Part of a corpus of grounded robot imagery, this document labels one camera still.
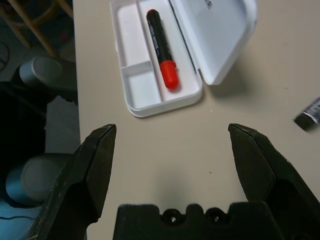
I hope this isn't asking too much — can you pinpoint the black marker with red cap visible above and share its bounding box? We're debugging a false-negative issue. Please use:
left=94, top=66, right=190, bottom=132
left=146, top=9, right=181, bottom=91

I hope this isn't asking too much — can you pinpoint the grey robot leg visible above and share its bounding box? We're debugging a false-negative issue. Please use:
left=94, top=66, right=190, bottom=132
left=18, top=56, right=77, bottom=101
left=4, top=152, right=76, bottom=208

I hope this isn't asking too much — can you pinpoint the white plastic pencil case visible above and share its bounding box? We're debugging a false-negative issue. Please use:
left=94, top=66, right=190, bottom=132
left=109, top=0, right=258, bottom=118

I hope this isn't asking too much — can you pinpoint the grey left robot leg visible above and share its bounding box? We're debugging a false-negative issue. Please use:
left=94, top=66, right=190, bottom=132
left=18, top=56, right=77, bottom=101

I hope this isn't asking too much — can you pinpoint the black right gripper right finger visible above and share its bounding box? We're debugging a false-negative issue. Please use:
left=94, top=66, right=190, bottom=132
left=227, top=123, right=320, bottom=240

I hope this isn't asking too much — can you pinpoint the grey right robot leg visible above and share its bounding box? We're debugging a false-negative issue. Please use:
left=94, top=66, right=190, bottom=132
left=4, top=152, right=76, bottom=208

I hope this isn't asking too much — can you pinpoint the light wooden chair frame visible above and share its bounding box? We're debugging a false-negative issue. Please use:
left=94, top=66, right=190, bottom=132
left=0, top=0, right=73, bottom=58

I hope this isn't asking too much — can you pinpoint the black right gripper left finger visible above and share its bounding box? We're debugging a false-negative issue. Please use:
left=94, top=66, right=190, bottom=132
left=26, top=123, right=117, bottom=240

